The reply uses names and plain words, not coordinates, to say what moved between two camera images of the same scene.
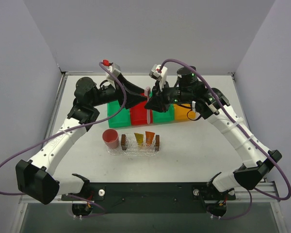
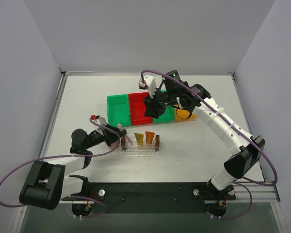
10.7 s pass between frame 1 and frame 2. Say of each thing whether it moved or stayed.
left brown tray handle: stayed
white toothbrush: moved
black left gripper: moved
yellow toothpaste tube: stayed
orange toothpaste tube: stayed
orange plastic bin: stayed
